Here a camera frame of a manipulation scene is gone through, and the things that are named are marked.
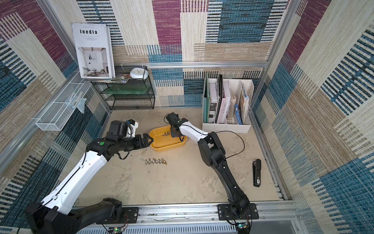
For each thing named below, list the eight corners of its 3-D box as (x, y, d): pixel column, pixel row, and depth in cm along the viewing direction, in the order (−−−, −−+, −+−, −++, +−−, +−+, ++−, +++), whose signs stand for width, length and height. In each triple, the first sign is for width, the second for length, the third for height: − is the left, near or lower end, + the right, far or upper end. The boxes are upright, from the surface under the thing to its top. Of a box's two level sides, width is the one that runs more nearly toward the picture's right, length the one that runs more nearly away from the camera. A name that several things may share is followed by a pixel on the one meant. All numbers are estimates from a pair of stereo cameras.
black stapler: (253, 186, 84) (256, 182, 80) (252, 162, 93) (255, 158, 89) (258, 187, 84) (262, 184, 79) (257, 163, 93) (261, 159, 88)
